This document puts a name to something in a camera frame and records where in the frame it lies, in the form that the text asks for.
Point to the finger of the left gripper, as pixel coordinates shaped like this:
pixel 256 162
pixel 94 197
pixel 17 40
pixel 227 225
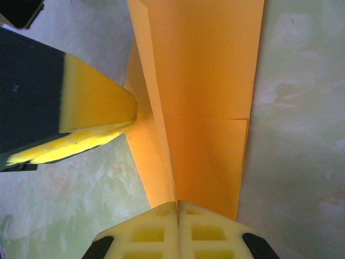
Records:
pixel 32 102

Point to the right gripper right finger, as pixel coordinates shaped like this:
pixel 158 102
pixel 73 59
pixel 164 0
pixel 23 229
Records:
pixel 210 234

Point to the orange square paper sheet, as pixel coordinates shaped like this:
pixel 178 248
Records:
pixel 205 81

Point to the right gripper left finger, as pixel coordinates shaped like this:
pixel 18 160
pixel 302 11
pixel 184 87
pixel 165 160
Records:
pixel 145 234

